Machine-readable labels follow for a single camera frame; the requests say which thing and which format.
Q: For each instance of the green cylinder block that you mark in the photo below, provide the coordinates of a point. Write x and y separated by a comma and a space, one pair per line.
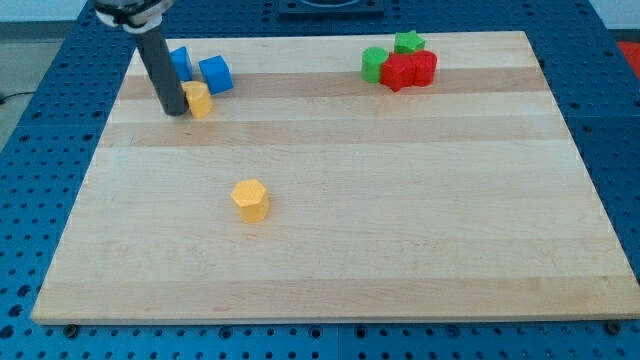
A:
372, 59

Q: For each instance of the blue block behind rod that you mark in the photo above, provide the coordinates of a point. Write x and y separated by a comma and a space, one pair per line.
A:
182, 63

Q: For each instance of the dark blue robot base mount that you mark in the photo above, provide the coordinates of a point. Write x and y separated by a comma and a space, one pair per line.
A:
289, 9

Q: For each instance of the red rounded block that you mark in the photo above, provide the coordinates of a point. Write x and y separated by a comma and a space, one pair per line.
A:
425, 64

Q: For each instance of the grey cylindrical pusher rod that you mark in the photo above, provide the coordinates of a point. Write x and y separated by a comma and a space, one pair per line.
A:
155, 55

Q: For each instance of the yellow heart block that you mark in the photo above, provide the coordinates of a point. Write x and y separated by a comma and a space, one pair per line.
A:
198, 98

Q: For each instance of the red star block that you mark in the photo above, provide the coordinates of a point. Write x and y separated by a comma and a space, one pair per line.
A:
398, 71

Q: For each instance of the blue cube block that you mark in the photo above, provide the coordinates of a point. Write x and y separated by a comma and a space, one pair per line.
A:
216, 74

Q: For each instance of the green star block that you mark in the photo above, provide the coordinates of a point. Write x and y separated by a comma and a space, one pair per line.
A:
408, 42

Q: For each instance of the wooden board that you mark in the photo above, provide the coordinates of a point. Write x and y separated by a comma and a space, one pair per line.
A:
462, 201

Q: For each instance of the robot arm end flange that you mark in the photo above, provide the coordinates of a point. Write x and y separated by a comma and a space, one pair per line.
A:
134, 16

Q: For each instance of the yellow hexagon block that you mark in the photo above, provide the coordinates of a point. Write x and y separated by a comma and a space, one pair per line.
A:
251, 200

